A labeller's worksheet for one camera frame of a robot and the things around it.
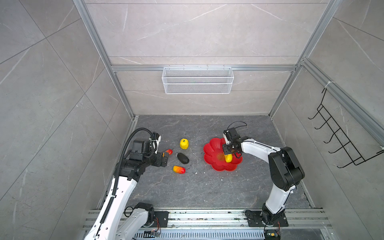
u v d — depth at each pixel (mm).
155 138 627
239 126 817
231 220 745
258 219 730
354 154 613
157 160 646
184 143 968
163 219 730
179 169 880
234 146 710
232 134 764
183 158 913
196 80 1009
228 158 918
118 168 464
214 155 980
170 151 972
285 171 484
